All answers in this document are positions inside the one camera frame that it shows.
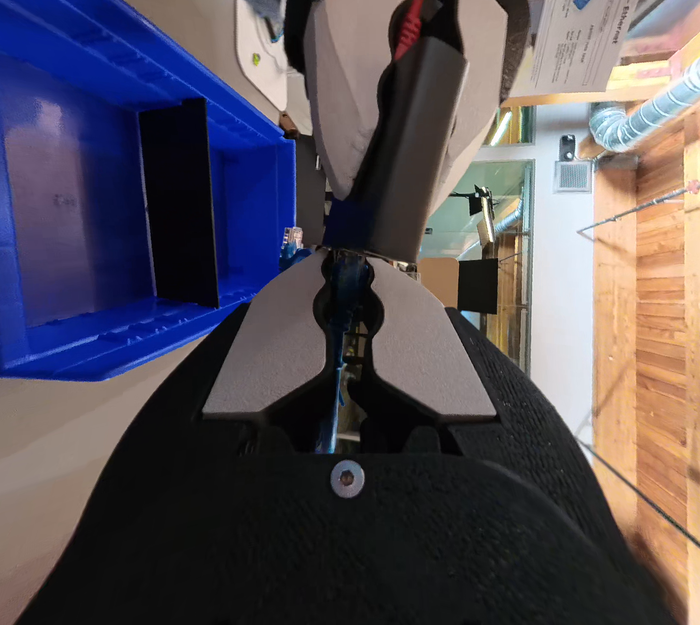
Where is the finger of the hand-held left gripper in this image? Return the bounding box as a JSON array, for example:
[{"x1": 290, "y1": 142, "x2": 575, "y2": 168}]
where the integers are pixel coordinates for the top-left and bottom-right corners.
[
  {"x1": 422, "y1": 0, "x2": 509, "y2": 234},
  {"x1": 303, "y1": 0, "x2": 423, "y2": 201}
]

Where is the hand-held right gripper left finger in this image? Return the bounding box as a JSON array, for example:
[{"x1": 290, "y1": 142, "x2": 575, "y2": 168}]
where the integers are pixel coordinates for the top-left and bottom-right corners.
[{"x1": 202, "y1": 248, "x2": 334, "y2": 423}]

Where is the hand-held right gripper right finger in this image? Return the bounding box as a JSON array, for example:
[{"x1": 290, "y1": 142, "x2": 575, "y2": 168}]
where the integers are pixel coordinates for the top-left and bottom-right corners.
[{"x1": 371, "y1": 263, "x2": 498, "y2": 424}]

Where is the black ethernet coupler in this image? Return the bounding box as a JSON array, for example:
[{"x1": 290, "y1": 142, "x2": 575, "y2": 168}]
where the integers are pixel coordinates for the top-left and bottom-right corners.
[{"x1": 350, "y1": 36, "x2": 471, "y2": 262}]

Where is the blue ethernet cable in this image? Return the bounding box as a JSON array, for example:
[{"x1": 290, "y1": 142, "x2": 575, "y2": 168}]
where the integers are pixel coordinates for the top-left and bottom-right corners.
[{"x1": 280, "y1": 225, "x2": 375, "y2": 455}]

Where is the blue storage bin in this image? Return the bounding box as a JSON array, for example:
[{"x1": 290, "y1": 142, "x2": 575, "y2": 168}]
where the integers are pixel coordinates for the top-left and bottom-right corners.
[{"x1": 0, "y1": 0, "x2": 297, "y2": 382}]

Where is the white stand base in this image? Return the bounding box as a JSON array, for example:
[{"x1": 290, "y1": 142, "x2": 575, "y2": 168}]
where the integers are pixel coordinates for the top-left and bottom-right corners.
[{"x1": 234, "y1": 0, "x2": 291, "y2": 111}]

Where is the printed instruction sheet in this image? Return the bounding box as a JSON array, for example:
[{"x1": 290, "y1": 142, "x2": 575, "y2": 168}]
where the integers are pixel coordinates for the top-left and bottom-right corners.
[{"x1": 503, "y1": 0, "x2": 668, "y2": 99}]

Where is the black light stand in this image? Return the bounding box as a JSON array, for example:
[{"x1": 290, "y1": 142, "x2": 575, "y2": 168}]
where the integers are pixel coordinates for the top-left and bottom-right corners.
[{"x1": 451, "y1": 186, "x2": 498, "y2": 245}]

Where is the black bin divider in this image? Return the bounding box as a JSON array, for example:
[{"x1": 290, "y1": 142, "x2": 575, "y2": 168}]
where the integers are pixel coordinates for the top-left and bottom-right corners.
[{"x1": 138, "y1": 99, "x2": 221, "y2": 308}]

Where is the metal ceiling rod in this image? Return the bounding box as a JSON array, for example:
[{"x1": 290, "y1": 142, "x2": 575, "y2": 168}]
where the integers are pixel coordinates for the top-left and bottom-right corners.
[{"x1": 577, "y1": 186, "x2": 700, "y2": 237}]

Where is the small wall vent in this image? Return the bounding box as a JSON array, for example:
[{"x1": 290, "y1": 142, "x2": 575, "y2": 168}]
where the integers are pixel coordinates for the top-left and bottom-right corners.
[{"x1": 552, "y1": 160, "x2": 594, "y2": 194}]

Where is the silver air duct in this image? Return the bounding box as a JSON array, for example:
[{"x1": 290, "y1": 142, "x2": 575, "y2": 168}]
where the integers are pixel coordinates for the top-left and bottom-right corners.
[{"x1": 590, "y1": 58, "x2": 700, "y2": 152}]

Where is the black cable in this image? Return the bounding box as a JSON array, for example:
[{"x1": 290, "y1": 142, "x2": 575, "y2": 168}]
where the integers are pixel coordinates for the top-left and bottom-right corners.
[{"x1": 574, "y1": 436, "x2": 700, "y2": 549}]

